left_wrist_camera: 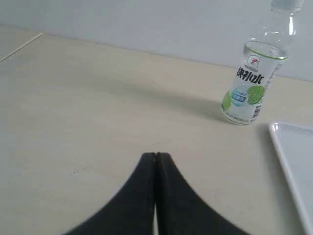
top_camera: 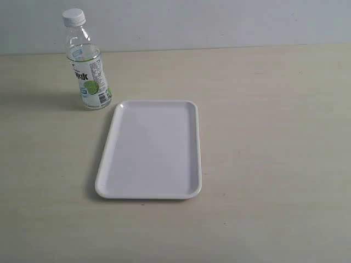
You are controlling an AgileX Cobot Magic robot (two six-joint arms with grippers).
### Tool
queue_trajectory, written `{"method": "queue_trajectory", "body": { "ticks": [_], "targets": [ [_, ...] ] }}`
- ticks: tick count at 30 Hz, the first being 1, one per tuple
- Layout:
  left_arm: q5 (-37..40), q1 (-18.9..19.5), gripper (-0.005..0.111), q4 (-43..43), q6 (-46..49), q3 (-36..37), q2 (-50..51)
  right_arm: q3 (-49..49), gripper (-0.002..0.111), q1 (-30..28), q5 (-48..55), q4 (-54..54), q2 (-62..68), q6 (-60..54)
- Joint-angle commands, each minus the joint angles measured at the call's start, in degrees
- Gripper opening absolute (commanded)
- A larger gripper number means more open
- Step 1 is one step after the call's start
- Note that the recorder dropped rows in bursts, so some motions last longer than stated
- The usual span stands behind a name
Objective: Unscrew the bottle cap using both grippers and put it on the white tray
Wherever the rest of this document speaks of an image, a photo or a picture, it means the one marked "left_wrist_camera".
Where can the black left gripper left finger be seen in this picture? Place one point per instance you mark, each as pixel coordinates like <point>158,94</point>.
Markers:
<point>131,210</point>

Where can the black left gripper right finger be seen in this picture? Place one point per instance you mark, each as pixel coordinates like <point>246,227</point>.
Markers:
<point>179,210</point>

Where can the clear Gatorade plastic bottle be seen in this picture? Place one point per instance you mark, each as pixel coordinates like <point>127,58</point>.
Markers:
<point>264,53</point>

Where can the white rectangular plastic tray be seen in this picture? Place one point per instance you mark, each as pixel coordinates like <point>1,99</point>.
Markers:
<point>294,147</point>

